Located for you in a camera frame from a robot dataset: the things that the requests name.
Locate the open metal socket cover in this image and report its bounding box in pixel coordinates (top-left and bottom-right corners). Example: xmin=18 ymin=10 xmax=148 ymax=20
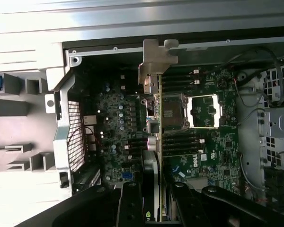
xmin=186 ymin=94 xmax=222 ymax=130

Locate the green motherboard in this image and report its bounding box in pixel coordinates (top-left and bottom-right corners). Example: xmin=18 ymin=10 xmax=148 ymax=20
xmin=80 ymin=63 xmax=242 ymax=201

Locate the grey parts rack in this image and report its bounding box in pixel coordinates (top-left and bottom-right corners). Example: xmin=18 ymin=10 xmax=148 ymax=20
xmin=0 ymin=72 xmax=53 ymax=172

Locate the black open PC case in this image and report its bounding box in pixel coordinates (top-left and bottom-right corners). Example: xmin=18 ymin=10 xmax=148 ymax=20
xmin=44 ymin=33 xmax=284 ymax=227

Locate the black chassis switch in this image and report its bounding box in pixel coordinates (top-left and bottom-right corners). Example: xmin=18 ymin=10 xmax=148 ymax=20
xmin=58 ymin=172 xmax=70 ymax=190

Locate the CPU socket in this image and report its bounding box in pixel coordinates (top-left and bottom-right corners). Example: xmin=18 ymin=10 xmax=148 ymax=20
xmin=162 ymin=93 xmax=190 ymax=132

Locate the silver perforated drive cage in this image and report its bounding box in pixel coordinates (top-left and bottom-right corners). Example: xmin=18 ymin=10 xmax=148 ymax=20
xmin=236 ymin=66 xmax=284 ymax=213

